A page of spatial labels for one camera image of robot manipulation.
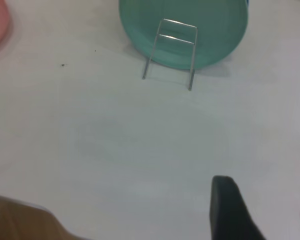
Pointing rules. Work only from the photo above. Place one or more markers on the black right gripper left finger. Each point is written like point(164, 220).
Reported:
point(227, 215)

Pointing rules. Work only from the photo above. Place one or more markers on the green round plate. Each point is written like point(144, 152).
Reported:
point(215, 30)

